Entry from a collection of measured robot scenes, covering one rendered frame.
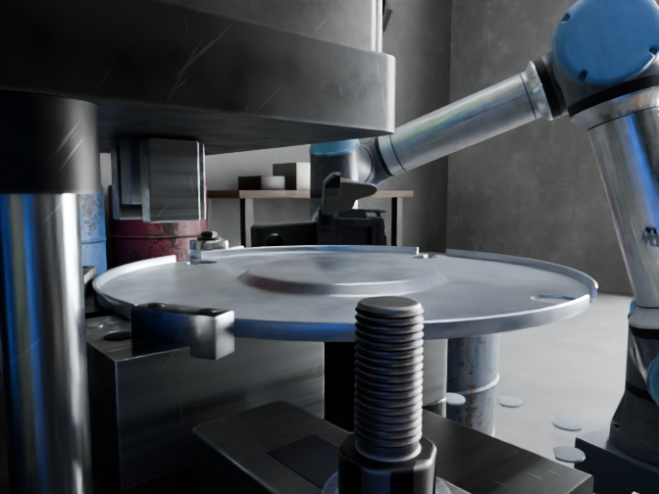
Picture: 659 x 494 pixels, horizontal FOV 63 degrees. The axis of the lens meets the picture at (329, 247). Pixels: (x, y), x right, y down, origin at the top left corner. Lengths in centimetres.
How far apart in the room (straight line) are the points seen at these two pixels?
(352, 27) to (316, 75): 6
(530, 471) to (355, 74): 20
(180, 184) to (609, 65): 57
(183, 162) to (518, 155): 524
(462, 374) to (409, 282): 115
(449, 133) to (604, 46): 27
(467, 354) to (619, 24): 92
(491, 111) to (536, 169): 447
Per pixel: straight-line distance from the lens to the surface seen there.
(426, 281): 30
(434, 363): 34
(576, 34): 73
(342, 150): 81
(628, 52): 73
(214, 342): 20
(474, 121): 88
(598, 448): 96
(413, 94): 552
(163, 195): 25
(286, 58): 19
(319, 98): 20
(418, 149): 90
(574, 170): 519
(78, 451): 18
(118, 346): 21
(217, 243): 47
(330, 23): 24
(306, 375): 24
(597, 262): 512
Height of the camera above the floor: 84
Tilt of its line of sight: 6 degrees down
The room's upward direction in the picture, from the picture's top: straight up
